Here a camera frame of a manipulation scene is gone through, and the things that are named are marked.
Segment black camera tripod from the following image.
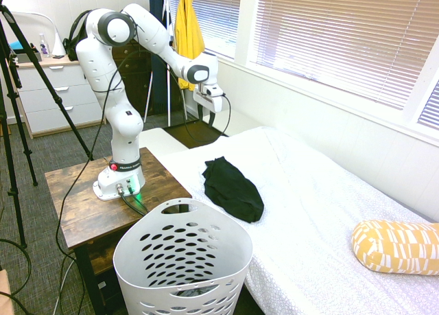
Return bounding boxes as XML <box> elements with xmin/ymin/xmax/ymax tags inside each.
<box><xmin>0</xmin><ymin>0</ymin><xmax>94</xmax><ymax>249</ymax></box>

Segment white coat rack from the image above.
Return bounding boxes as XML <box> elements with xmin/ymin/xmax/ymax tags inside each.
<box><xmin>143</xmin><ymin>0</ymin><xmax>189</xmax><ymax>128</ymax></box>

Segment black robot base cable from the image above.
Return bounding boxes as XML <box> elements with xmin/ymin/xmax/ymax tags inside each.
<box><xmin>129</xmin><ymin>190</ymin><xmax>150</xmax><ymax>213</ymax></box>
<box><xmin>119</xmin><ymin>191</ymin><xmax>149</xmax><ymax>215</ymax></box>

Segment black floor cable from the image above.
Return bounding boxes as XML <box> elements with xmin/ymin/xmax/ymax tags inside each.
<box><xmin>0</xmin><ymin>238</ymin><xmax>34</xmax><ymax>315</ymax></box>

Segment black clothing piece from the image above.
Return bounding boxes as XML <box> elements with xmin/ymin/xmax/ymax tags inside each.
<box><xmin>201</xmin><ymin>156</ymin><xmax>265</xmax><ymax>224</ymax></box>

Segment grey floor cable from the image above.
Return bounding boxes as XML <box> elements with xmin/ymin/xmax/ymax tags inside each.
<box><xmin>58</xmin><ymin>259</ymin><xmax>75</xmax><ymax>315</ymax></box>

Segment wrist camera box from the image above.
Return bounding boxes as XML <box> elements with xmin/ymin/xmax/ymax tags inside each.
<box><xmin>202</xmin><ymin>84</ymin><xmax>224</xmax><ymax>97</ymax></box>

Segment yellow hanging garment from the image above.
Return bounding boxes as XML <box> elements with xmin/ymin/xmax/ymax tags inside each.
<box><xmin>174</xmin><ymin>0</ymin><xmax>206</xmax><ymax>91</ymax></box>

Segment white low platform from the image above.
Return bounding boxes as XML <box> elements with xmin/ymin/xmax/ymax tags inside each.
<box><xmin>138</xmin><ymin>108</ymin><xmax>257</xmax><ymax>152</ymax></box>

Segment clear plastic bottle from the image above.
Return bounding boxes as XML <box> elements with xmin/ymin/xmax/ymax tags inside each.
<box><xmin>38</xmin><ymin>33</ymin><xmax>51</xmax><ymax>58</ymax></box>

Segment bed with white cover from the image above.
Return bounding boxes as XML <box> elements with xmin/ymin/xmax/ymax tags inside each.
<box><xmin>157</xmin><ymin>126</ymin><xmax>439</xmax><ymax>315</ymax></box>

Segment black backpack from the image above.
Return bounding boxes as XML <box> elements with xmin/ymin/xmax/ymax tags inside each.
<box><xmin>63</xmin><ymin>10</ymin><xmax>93</xmax><ymax>62</ymax></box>

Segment white desk lamp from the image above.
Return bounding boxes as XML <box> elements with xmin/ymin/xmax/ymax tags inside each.
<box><xmin>13</xmin><ymin>12</ymin><xmax>66</xmax><ymax>58</ymax></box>

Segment rustic wooden side table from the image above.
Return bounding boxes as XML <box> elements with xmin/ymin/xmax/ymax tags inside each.
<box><xmin>44</xmin><ymin>146</ymin><xmax>193</xmax><ymax>315</ymax></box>

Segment brown cardboard box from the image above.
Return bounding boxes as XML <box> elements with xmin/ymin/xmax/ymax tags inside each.
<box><xmin>0</xmin><ymin>268</ymin><xmax>13</xmax><ymax>315</ymax></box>

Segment small white window blind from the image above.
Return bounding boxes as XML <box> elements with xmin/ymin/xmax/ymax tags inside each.
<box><xmin>417</xmin><ymin>81</ymin><xmax>439</xmax><ymax>127</ymax></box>

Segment grey storage box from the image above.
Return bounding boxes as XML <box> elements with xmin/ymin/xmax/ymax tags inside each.
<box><xmin>15</xmin><ymin>52</ymin><xmax>42</xmax><ymax>64</ymax></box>

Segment white perforated laundry basket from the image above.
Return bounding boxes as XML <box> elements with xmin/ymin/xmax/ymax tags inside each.
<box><xmin>112</xmin><ymin>198</ymin><xmax>254</xmax><ymax>315</ymax></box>

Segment dark clothes inside basket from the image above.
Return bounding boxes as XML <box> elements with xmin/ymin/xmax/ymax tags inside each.
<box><xmin>176</xmin><ymin>279</ymin><xmax>220</xmax><ymax>298</ymax></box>

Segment white drawer dresser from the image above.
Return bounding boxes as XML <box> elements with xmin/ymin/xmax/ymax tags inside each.
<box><xmin>15</xmin><ymin>57</ymin><xmax>106</xmax><ymax>139</ymax></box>

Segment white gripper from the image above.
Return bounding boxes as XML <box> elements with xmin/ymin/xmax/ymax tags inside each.
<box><xmin>193</xmin><ymin>89</ymin><xmax>226</xmax><ymax>128</ymax></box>

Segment large white window blind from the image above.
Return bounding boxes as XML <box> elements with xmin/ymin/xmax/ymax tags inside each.
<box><xmin>249</xmin><ymin>0</ymin><xmax>439</xmax><ymax>110</ymax></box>

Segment yellow white patterned pillow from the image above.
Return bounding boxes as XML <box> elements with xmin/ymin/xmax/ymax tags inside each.
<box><xmin>351</xmin><ymin>219</ymin><xmax>439</xmax><ymax>277</ymax></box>

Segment dark wooden dresser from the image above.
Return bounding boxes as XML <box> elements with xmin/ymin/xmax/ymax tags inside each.
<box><xmin>110</xmin><ymin>42</ymin><xmax>185</xmax><ymax>120</ymax></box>

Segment long thin black cable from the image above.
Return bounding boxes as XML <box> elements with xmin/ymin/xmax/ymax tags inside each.
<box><xmin>54</xmin><ymin>11</ymin><xmax>231</xmax><ymax>315</ymax></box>

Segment narrow white window blind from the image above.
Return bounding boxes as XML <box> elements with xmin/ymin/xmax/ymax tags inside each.
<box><xmin>169</xmin><ymin>0</ymin><xmax>243</xmax><ymax>60</ymax></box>

